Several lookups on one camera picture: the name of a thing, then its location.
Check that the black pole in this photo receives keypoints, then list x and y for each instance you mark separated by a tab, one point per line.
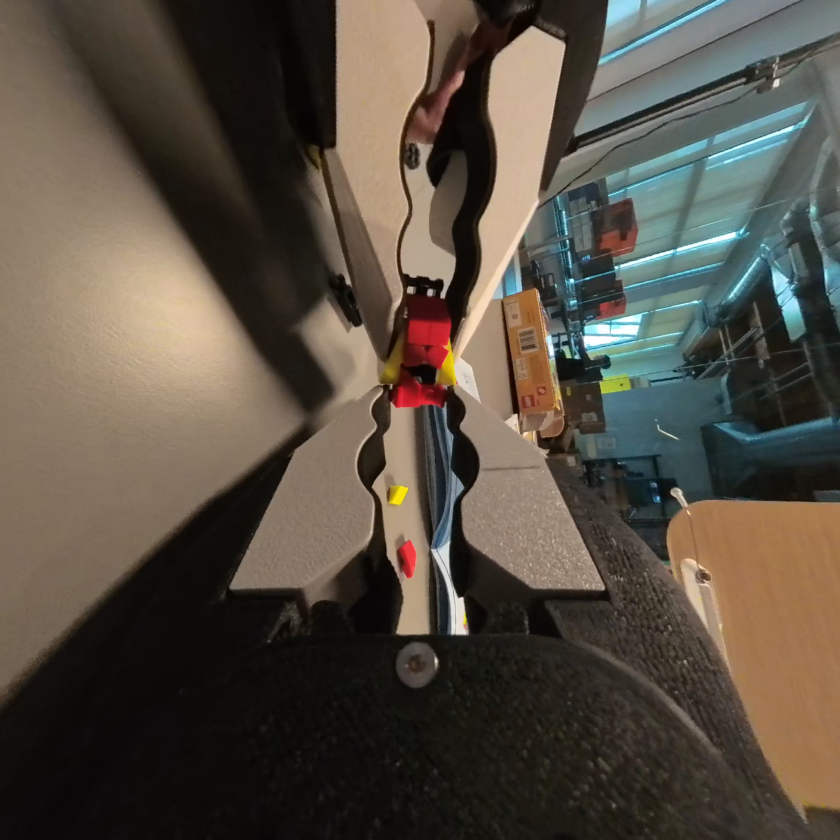
656	111

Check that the black clip lego piece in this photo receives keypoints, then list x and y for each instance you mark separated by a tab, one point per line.
344	298

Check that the red yellow lego body assembly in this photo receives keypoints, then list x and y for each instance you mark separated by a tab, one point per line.
423	334

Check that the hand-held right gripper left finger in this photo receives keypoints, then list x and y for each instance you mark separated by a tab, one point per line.
308	525

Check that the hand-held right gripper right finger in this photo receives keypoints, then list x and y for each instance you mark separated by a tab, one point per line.
525	525

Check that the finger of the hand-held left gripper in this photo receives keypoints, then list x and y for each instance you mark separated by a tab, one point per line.
518	131
374	131

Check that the colourful cardboard lego box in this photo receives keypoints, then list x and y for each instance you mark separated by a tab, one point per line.
528	354

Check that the person's left hand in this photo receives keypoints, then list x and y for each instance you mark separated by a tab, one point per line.
446	98

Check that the storage shelf with red boxes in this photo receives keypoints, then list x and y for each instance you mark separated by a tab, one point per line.
613	226

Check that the pile of cardboard boxes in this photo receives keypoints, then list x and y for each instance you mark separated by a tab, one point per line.
584	407

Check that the round black lego piece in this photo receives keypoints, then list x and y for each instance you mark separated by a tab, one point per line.
411	155

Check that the lego instruction booklet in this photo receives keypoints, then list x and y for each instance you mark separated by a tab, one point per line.
439	492

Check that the small yellow lego piece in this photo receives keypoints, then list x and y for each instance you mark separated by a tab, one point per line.
397	494

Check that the small red wedge lego piece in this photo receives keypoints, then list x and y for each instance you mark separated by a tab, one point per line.
407	558

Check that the small yellow sign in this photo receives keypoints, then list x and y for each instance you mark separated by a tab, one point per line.
615	384

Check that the window with blinds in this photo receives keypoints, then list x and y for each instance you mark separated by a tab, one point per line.
656	26

